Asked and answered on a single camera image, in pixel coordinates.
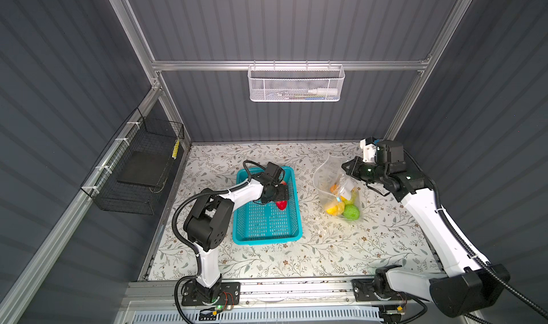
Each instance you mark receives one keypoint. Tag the teal plastic basket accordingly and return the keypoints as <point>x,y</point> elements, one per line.
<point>257,224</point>

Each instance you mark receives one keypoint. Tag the yellow black marker pen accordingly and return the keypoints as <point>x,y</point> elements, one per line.
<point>175,149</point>

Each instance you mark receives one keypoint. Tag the green apple toy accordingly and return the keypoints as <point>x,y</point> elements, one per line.
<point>351,212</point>

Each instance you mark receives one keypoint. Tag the yellow lemon toy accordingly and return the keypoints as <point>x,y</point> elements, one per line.
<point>335,208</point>

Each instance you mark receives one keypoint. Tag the white wire mesh basket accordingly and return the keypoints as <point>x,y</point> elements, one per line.
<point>295,82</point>

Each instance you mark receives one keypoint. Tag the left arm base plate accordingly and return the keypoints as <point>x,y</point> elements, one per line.
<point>224,293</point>

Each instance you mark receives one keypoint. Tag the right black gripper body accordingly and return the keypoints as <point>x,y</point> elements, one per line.
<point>365,171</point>

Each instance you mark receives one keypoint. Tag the clear zip top bag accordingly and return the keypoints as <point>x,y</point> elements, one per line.
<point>330,173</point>

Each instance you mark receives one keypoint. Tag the white perforated vent strip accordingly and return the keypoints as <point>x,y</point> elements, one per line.
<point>327,314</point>

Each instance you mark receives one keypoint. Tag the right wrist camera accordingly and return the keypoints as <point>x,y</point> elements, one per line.
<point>380,151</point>

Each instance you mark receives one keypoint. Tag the red strawberry toy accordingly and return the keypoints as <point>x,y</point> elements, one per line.
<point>282,205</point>

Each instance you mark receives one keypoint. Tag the black foam pad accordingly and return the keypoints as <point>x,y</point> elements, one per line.
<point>143,169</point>

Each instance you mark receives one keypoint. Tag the aluminium mounting rail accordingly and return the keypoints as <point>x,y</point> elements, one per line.
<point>254,291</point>

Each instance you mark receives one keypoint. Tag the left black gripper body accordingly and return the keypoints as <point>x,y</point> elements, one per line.
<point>279,193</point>

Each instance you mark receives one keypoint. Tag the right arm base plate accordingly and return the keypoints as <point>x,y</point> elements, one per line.
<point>364,291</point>

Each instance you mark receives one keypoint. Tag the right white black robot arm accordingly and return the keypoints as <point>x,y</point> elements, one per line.
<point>467,281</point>

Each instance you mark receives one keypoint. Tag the black wire basket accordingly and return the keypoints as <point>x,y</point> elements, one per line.
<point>147,134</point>

